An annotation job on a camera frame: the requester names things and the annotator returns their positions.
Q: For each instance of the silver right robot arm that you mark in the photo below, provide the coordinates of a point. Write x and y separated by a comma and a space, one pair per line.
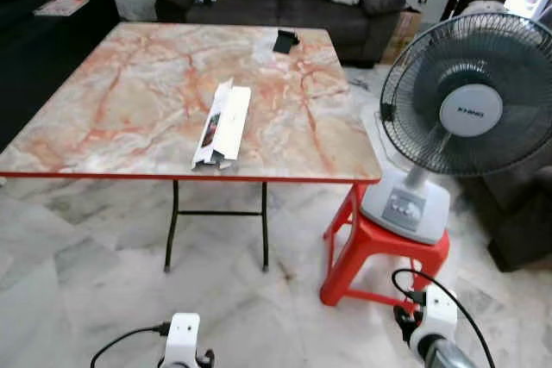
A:
448, 358

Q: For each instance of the red plastic stool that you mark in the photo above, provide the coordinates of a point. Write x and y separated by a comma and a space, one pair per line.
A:
379, 252

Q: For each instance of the dark brown armchair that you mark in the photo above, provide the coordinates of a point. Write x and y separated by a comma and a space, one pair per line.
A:
517, 213

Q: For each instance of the grey table fan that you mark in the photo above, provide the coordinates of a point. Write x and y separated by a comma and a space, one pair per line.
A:
470, 109

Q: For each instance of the long white cardboard box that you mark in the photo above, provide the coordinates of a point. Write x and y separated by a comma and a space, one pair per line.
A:
231, 122

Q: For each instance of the brown cardboard carton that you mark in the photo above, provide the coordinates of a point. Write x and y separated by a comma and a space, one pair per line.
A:
404, 36

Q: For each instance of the marble pattern folding table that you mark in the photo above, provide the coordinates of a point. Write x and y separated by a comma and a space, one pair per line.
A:
129, 84

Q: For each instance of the small black object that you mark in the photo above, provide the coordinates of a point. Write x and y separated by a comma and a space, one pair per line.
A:
285, 41

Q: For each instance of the dark grey fabric sofa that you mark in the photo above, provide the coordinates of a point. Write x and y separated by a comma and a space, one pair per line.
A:
276, 6

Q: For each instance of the black low cabinet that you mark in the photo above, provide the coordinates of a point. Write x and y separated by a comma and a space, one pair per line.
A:
43, 58

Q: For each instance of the flat patterned book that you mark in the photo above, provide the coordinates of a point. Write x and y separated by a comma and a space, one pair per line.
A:
60, 6

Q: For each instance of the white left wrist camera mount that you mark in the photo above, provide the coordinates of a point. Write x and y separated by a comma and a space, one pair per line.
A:
181, 338

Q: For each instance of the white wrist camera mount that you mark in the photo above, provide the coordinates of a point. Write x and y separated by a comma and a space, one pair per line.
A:
438, 308
181, 338

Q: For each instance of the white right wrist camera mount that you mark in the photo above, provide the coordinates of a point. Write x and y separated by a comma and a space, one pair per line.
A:
438, 308

